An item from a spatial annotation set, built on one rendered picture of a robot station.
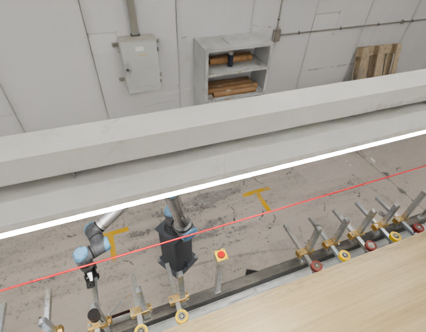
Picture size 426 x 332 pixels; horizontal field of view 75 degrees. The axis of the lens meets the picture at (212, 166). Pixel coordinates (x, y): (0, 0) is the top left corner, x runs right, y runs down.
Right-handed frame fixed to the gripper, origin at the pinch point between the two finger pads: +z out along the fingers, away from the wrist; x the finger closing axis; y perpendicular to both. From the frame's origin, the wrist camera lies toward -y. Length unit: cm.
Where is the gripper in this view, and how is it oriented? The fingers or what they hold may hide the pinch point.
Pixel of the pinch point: (95, 282)
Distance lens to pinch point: 223.7
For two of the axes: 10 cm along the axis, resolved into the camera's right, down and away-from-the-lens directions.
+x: -9.4, 2.1, -2.8
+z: -0.4, 7.3, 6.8
